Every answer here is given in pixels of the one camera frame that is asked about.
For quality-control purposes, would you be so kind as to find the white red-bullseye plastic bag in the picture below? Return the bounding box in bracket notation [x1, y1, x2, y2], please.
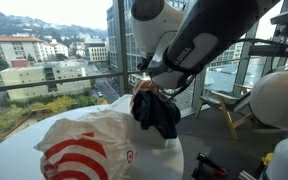
[33, 109, 143, 180]

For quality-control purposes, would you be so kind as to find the yellow small object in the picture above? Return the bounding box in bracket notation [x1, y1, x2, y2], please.
[261, 152, 274, 168]

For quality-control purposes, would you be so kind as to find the navy blue garment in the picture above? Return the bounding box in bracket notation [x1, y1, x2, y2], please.
[130, 90, 182, 141]

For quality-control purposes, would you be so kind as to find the peach pink garment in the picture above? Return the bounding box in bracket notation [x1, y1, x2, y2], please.
[129, 79, 161, 112]

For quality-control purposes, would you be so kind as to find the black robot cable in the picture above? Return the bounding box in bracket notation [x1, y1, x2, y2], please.
[158, 73, 199, 102]

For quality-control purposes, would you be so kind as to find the beige concrete building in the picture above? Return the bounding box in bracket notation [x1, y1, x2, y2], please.
[0, 59, 93, 101]

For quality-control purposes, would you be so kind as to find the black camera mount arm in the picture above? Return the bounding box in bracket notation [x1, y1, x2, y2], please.
[248, 4, 288, 60]

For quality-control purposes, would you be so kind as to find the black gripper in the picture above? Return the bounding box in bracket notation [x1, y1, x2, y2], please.
[137, 56, 155, 83]

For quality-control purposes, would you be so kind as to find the dark window mullion post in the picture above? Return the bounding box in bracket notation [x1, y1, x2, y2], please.
[190, 64, 208, 112]
[116, 0, 131, 96]
[233, 19, 262, 98]

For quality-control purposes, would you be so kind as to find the black red clamp tool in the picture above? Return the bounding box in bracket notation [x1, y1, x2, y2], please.
[190, 152, 229, 180]

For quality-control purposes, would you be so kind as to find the wooden chair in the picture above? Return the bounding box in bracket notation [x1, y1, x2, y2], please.
[194, 82, 257, 141]

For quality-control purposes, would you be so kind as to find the grey grid-window building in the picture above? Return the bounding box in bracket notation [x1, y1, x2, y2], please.
[87, 41, 109, 63]

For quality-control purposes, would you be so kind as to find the dark horizontal window rail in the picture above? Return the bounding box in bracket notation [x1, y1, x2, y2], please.
[0, 70, 142, 94]

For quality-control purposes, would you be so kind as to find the white red-roofed building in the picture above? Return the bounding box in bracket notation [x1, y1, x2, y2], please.
[0, 35, 49, 66]

